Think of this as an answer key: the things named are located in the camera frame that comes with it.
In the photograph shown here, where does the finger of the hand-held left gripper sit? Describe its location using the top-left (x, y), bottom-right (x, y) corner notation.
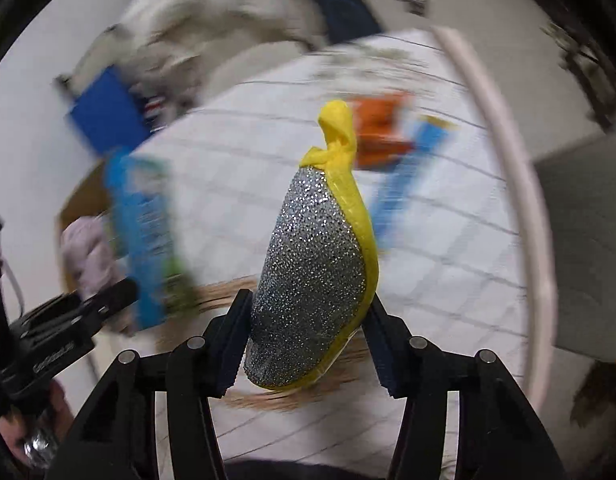
top-left (80, 278), bottom-right (141, 329)

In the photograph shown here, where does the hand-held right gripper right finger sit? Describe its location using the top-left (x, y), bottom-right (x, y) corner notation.
top-left (362, 299), bottom-right (568, 480)

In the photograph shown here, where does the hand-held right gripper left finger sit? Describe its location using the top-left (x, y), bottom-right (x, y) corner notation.
top-left (47, 288), bottom-right (254, 480)

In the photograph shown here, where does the yellow silver scrub sponge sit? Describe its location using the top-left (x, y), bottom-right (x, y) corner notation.
top-left (243, 100), bottom-right (380, 392)

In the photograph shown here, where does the person's left hand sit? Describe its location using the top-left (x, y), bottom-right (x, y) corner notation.
top-left (0, 381), bottom-right (75, 470)

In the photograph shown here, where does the pink cloth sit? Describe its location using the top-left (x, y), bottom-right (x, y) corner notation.
top-left (59, 215), bottom-right (126, 302)

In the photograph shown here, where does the blue green packet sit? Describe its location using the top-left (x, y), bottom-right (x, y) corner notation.
top-left (104, 151), bottom-right (199, 327)

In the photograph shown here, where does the cardboard box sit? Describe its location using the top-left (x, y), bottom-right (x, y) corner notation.
top-left (54, 161), bottom-right (139, 333)

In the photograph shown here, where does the blue box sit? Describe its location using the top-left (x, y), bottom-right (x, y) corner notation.
top-left (67, 66), bottom-right (155, 155)

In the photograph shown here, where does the blue yellow packet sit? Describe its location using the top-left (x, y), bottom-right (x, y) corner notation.
top-left (369, 114), bottom-right (459, 252)

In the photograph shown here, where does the grey box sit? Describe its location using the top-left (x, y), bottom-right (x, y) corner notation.
top-left (532, 131), bottom-right (616, 362)

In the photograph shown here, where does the orange packet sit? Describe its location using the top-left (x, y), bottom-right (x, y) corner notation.
top-left (349, 91), bottom-right (415, 172)

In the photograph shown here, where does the white fluffy cloth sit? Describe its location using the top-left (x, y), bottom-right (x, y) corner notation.
top-left (68, 0), bottom-right (331, 113)

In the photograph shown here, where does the navy cloth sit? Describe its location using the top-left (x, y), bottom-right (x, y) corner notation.
top-left (294, 0), bottom-right (385, 45)

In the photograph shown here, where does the white cable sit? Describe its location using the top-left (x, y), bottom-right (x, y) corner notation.
top-left (1, 259), bottom-right (26, 322)

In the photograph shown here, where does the pink bed rail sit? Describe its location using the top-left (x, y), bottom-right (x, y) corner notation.
top-left (432, 25), bottom-right (559, 403)

